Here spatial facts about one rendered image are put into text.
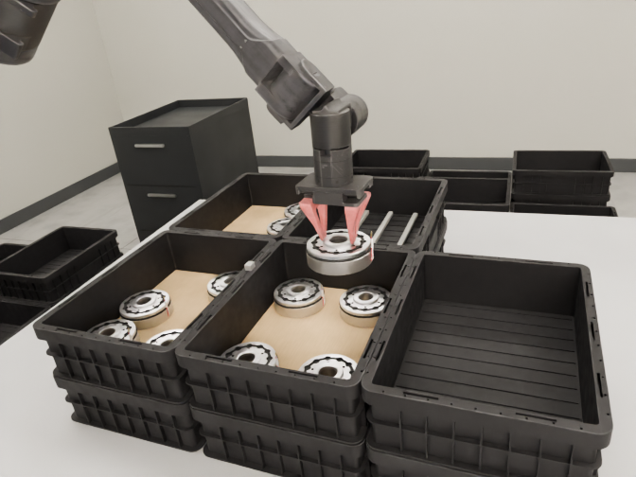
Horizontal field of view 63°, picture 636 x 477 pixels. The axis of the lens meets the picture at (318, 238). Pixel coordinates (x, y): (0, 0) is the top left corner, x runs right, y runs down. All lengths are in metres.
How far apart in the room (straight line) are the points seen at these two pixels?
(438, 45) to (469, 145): 0.77
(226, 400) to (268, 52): 0.52
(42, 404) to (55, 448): 0.14
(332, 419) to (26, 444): 0.62
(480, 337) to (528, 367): 0.10
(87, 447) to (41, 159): 3.77
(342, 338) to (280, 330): 0.12
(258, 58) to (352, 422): 0.52
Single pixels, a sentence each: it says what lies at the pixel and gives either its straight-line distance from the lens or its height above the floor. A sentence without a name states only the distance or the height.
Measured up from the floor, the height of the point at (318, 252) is 1.05.
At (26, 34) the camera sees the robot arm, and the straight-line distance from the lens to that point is 0.57.
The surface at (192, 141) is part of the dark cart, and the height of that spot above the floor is 0.83.
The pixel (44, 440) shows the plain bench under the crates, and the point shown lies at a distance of 1.16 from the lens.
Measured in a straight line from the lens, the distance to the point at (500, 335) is 0.99.
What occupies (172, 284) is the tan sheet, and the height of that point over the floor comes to 0.83.
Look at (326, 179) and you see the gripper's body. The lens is 0.75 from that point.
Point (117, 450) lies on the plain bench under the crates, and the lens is 1.07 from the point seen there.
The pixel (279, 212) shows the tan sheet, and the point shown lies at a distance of 1.52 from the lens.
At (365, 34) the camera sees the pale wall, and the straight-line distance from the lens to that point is 4.18.
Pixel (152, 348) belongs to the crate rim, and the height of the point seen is 0.93.
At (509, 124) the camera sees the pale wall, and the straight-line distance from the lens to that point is 4.16.
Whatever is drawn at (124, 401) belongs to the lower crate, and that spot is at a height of 0.80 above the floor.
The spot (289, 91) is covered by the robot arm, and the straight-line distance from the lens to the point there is 0.74.
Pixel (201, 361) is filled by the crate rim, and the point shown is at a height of 0.93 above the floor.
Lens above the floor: 1.41
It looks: 26 degrees down
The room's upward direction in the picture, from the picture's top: 6 degrees counter-clockwise
